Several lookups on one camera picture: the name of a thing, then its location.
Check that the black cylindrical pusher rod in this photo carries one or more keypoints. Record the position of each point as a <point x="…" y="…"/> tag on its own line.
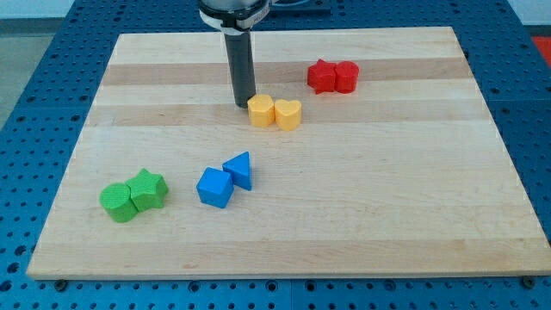
<point x="240" y="60"/>

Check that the yellow hexagon block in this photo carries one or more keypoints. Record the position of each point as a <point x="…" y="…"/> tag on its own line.
<point x="261" y="110"/>

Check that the red hexagon block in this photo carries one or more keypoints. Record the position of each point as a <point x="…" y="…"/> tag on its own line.
<point x="347" y="73"/>

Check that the yellow heart block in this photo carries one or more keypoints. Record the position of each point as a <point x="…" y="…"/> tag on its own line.
<point x="288" y="114"/>

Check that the red star block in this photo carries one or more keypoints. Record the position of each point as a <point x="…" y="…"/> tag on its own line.
<point x="322" y="76"/>

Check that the blue triangle block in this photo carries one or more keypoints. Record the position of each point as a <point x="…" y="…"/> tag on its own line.
<point x="239" y="168"/>

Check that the blue cube block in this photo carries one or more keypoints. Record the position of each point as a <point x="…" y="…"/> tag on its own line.
<point x="215" y="187"/>

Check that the wooden board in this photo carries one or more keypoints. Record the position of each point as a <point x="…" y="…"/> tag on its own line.
<point x="407" y="176"/>

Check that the green star block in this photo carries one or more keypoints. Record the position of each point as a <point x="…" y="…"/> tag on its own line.
<point x="147" y="190"/>

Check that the green cylinder block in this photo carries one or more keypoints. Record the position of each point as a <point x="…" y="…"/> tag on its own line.
<point x="116" y="201"/>

